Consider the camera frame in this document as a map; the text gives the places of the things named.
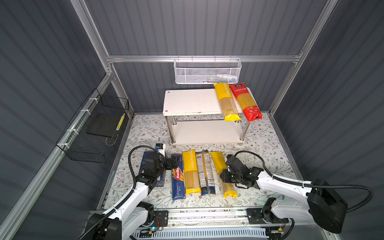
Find black wire basket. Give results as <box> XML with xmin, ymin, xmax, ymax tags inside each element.
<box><xmin>57</xmin><ymin>91</ymin><xmax>130</xmax><ymax>164</ymax></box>

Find red spaghetti bag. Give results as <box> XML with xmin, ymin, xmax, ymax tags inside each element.
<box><xmin>230</xmin><ymin>83</ymin><xmax>263</xmax><ymax>122</ymax></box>

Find yellow spaghetti bag label up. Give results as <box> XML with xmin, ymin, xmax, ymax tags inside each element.
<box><xmin>210</xmin><ymin>151</ymin><xmax>238</xmax><ymax>199</ymax></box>

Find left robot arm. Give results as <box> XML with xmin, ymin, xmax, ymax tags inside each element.
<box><xmin>79</xmin><ymin>144</ymin><xmax>172</xmax><ymax>240</ymax></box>

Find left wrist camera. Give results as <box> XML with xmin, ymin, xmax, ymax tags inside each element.
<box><xmin>155</xmin><ymin>143</ymin><xmax>166</xmax><ymax>157</ymax></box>

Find clear blue spaghetti bag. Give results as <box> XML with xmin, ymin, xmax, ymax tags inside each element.
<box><xmin>196</xmin><ymin>150</ymin><xmax>216</xmax><ymax>196</ymax></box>

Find blue Barilla spaghetti box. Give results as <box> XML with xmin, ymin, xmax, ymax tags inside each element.
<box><xmin>172</xmin><ymin>154</ymin><xmax>186</xmax><ymax>200</ymax></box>

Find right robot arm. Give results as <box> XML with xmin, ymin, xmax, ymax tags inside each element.
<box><xmin>218</xmin><ymin>152</ymin><xmax>374</xmax><ymax>234</ymax></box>

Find yellow marker pen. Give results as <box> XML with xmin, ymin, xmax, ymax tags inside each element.
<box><xmin>116</xmin><ymin>114</ymin><xmax>126</xmax><ymax>131</ymax></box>

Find white wire mesh basket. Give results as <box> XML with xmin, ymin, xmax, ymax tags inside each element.
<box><xmin>173</xmin><ymin>58</ymin><xmax>242</xmax><ymax>85</ymax></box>

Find dark blue pasta box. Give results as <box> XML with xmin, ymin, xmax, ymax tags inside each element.
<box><xmin>139</xmin><ymin>150</ymin><xmax>167</xmax><ymax>188</ymax></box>

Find pens in white basket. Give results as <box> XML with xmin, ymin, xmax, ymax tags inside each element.
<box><xmin>196</xmin><ymin>74</ymin><xmax>238</xmax><ymax>84</ymax></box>

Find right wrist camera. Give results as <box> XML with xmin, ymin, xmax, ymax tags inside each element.
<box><xmin>226</xmin><ymin>155</ymin><xmax>243</xmax><ymax>173</ymax></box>

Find floral table mat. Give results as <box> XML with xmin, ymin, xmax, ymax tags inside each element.
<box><xmin>103</xmin><ymin>112</ymin><xmax>301</xmax><ymax>210</ymax></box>

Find white two-tier shelf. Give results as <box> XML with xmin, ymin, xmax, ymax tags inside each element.
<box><xmin>163</xmin><ymin>89</ymin><xmax>250</xmax><ymax>145</ymax></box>

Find yellow Pastatime spaghetti bag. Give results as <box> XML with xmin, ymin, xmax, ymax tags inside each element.
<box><xmin>182</xmin><ymin>150</ymin><xmax>201</xmax><ymax>195</ymax></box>

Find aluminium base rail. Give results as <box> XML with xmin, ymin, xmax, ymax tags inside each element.
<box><xmin>86</xmin><ymin>205</ymin><xmax>289</xmax><ymax>232</ymax></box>

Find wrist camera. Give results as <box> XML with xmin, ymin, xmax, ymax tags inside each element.
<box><xmin>155</xmin><ymin>143</ymin><xmax>166</xmax><ymax>157</ymax></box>
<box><xmin>226</xmin><ymin>155</ymin><xmax>243</xmax><ymax>173</ymax></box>

